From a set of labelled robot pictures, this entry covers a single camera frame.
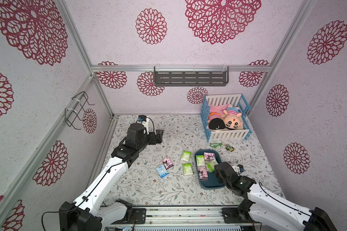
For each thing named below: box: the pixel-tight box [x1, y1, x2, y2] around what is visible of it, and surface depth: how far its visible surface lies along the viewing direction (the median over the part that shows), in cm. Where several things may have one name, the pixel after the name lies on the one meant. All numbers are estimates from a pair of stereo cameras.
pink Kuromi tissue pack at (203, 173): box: [198, 166, 209, 181], surface depth 87 cm
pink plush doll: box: [208, 103, 230, 122], surface depth 112 cm
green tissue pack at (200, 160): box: [195, 154, 206, 167], surface depth 90 cm
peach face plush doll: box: [221, 103, 243, 130], surface depth 104 cm
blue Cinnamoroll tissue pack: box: [156, 164, 170, 179], surface depth 89 cm
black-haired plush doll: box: [208, 117, 227, 130], surface depth 100 cm
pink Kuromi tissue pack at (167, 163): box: [161, 156, 174, 170], surface depth 92 cm
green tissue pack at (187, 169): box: [182, 163, 194, 176], surface depth 89 cm
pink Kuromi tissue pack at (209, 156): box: [203, 152, 216, 162], surface depth 92 cm
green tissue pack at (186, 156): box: [180, 150, 192, 162], surface depth 96 cm
